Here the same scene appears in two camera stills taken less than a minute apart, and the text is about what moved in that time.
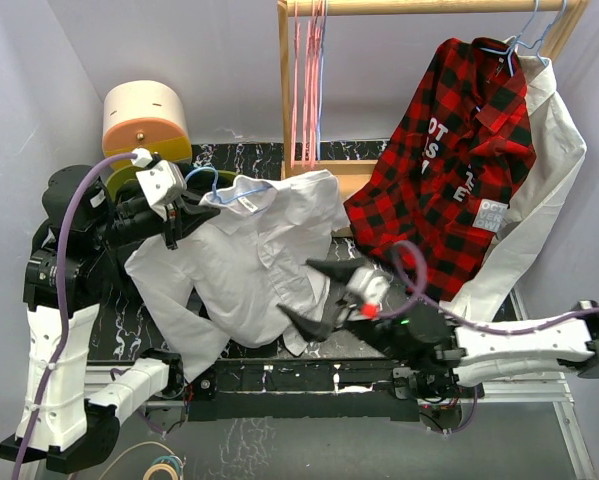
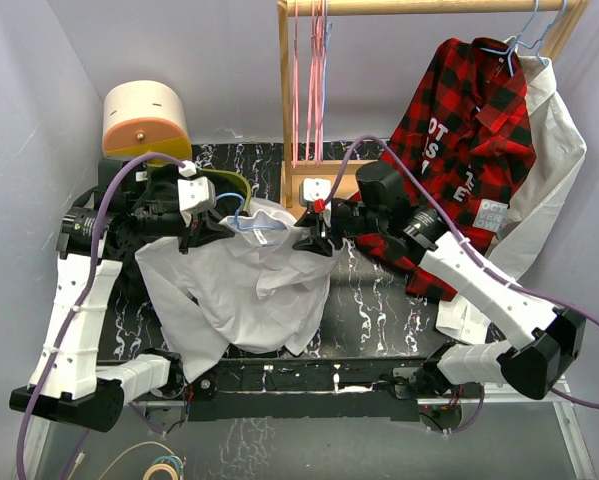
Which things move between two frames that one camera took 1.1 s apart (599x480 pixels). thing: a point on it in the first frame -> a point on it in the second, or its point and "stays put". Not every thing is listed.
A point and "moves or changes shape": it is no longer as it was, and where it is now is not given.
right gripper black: (322, 332) -> (315, 243)
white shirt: (222, 279) moves or changes shape
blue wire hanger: (216, 182) -> (239, 211)
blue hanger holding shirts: (537, 44) stays put
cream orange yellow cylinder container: (146, 115) stays put
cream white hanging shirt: (560, 146) stays put
